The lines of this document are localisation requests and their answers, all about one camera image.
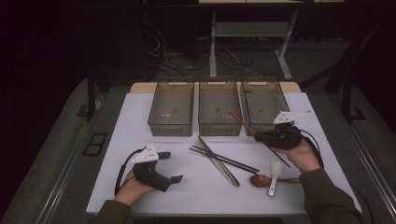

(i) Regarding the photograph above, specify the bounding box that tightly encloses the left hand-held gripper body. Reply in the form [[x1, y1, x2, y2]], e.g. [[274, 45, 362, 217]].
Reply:
[[132, 143, 172, 193]]

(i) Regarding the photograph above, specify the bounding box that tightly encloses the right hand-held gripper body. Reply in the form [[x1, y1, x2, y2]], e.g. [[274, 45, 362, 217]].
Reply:
[[261, 109, 312, 151]]

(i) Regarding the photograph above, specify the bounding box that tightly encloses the brown wooden chopstick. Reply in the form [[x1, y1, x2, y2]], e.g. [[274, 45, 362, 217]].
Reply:
[[229, 111, 292, 169]]

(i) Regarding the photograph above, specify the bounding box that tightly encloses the white ceramic spoon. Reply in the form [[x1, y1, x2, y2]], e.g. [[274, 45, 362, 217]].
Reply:
[[266, 159, 286, 198]]

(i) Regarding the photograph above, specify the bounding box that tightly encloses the silver table knife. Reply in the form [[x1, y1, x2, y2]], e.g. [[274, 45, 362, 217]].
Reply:
[[197, 134, 241, 188]]

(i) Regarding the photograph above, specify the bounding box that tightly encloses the brown wooden spoon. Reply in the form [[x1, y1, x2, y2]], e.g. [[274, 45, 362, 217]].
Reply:
[[248, 174, 302, 189]]

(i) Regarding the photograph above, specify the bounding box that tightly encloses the transparent brown plastic bin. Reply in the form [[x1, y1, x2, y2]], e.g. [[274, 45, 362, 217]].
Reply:
[[240, 78, 295, 138], [147, 78, 195, 138], [197, 78, 244, 137]]

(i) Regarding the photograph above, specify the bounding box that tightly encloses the person's right hand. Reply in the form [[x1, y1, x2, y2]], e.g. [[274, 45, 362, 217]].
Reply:
[[270, 138, 321, 174]]

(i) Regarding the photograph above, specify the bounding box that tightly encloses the person's left hand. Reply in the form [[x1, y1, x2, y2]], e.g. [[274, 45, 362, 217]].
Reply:
[[114, 169, 157, 207]]

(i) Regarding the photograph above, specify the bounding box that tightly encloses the white table sheet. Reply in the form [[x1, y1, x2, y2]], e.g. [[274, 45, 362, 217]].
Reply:
[[85, 91, 363, 217]]

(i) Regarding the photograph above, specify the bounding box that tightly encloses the black metal stand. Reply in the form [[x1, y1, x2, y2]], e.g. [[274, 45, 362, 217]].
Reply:
[[340, 77, 367, 124], [76, 66, 106, 122]]

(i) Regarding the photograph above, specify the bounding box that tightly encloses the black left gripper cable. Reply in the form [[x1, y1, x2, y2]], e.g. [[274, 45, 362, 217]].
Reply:
[[114, 147, 148, 196]]

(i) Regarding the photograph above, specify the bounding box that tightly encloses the white floor cable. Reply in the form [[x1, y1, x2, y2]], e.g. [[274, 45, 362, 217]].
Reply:
[[223, 48, 262, 77]]

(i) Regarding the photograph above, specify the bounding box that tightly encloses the metal floor rail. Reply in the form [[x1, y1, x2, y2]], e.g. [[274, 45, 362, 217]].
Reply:
[[339, 115, 396, 218], [34, 92, 108, 224]]

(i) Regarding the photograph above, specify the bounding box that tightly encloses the tangle of black floor cables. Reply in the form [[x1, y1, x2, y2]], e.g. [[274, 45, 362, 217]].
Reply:
[[143, 12, 275, 78]]

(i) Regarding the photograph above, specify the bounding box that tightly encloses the white metal desk frame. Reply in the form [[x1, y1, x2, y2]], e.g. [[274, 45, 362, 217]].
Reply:
[[208, 9, 300, 81]]

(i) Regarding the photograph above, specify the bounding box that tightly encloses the black hanging cable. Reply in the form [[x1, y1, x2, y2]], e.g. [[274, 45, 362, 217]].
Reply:
[[351, 185, 376, 224]]

